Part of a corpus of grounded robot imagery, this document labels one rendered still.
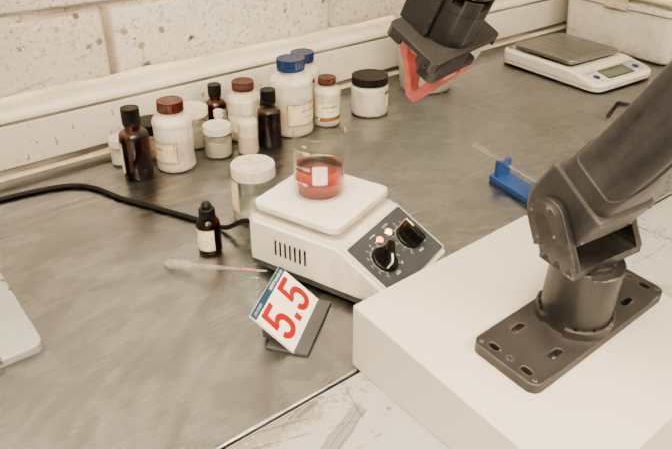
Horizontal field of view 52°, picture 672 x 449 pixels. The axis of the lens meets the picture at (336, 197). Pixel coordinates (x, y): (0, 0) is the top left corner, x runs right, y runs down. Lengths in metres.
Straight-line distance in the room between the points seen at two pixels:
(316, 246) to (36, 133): 0.53
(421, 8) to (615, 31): 1.10
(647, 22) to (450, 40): 1.05
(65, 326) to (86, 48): 0.51
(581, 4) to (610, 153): 1.24
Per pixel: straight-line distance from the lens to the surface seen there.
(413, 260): 0.79
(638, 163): 0.55
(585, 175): 0.57
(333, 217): 0.77
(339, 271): 0.76
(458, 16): 0.66
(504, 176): 1.06
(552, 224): 0.59
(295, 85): 1.15
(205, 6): 1.24
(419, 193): 1.01
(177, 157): 1.07
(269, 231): 0.80
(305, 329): 0.74
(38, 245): 0.96
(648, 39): 1.70
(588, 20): 1.78
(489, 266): 0.73
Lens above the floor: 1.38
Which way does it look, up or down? 29 degrees down
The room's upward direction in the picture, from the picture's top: straight up
